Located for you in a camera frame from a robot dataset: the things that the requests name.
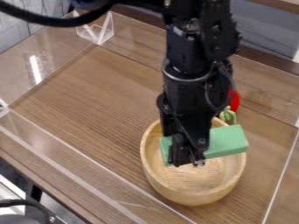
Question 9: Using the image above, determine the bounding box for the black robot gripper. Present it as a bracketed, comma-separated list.
[156, 62, 233, 167]

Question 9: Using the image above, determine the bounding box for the green rectangular block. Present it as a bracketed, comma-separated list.
[159, 124, 248, 166]

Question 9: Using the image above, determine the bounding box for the brown wooden bowl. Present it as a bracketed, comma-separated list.
[140, 118, 247, 206]

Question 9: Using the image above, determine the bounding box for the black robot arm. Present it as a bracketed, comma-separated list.
[0, 0, 241, 167]

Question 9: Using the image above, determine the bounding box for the red plush strawberry toy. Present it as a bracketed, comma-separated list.
[219, 89, 240, 125]

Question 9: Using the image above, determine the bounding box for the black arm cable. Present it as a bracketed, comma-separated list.
[203, 60, 236, 116]

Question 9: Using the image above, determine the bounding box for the clear acrylic corner bracket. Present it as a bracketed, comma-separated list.
[76, 11, 115, 46]

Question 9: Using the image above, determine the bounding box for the black cable loop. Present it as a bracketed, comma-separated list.
[0, 199, 56, 224]

